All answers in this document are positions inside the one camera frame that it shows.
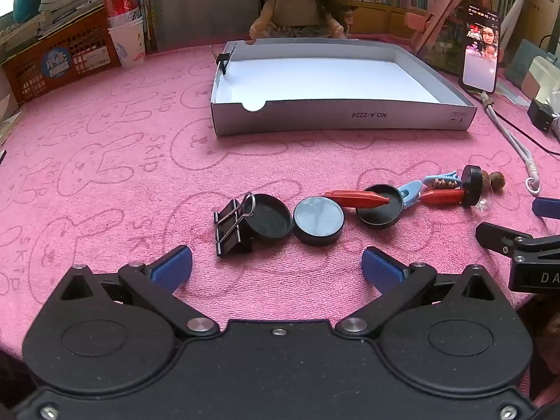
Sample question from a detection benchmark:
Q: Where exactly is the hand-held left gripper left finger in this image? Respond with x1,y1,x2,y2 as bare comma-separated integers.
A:
57,245,220,338

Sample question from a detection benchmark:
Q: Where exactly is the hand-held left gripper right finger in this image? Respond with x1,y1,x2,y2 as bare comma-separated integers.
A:
335,246,503,338

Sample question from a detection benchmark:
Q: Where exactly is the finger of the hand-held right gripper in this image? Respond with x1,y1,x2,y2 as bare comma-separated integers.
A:
476,222,532,257
533,198,560,220

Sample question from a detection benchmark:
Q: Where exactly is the black round lid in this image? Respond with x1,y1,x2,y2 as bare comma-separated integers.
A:
242,193,293,240
356,184,404,229

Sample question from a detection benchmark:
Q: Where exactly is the black round tin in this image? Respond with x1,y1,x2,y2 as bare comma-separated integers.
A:
461,164,483,207
293,196,346,247

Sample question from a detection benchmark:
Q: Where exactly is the toothed light blue plastic clip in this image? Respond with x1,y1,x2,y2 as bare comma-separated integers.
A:
422,174,463,190

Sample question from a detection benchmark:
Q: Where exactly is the white cardboard tray box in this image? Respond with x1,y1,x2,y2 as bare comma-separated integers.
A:
210,38,477,137

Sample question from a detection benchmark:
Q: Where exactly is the clear plastic lid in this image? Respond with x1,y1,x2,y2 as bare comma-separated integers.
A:
476,190,499,213

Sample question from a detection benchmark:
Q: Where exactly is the black charger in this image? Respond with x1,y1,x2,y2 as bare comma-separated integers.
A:
527,96,559,133

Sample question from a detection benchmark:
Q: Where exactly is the clear plastic strip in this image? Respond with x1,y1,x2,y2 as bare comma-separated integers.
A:
496,82,533,106

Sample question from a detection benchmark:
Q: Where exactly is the pink printed towel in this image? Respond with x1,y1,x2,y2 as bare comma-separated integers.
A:
0,33,560,407

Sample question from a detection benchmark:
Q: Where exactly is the white translucent box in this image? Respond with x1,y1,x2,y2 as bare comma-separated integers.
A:
527,56,560,102

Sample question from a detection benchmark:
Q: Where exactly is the teal notebook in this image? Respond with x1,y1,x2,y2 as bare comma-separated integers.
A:
509,38,557,89

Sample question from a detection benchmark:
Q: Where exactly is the black smartphone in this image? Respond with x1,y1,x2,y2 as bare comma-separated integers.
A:
458,3,502,95

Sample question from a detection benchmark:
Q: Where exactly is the white desk lamp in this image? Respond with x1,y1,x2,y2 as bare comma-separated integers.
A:
498,0,544,55

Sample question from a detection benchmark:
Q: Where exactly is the small black binder clip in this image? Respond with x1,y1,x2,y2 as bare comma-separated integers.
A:
209,44,240,75

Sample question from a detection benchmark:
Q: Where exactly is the pink house-shaped stand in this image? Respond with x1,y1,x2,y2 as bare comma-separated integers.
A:
404,0,513,75

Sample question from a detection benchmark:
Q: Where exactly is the white paper cup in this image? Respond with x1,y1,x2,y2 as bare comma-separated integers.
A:
107,18,146,70

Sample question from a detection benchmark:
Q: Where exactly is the orange plastic basket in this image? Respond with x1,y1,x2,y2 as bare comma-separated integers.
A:
0,8,122,106

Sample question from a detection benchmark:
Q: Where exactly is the yellow wooden shelf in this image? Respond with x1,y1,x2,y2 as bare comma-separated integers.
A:
348,0,423,36

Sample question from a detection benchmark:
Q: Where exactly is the grey metal bin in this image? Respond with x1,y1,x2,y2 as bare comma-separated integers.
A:
150,0,264,54

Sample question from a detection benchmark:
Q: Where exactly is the red soda can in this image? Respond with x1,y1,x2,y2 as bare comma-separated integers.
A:
104,0,143,28

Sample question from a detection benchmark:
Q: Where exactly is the long-haired doll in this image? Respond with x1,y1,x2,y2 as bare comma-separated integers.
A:
248,0,351,45

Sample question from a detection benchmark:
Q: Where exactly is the black cable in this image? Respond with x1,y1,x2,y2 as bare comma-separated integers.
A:
492,107,560,157

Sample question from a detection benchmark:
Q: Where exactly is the white braided cable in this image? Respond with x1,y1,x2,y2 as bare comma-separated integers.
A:
480,93,542,196

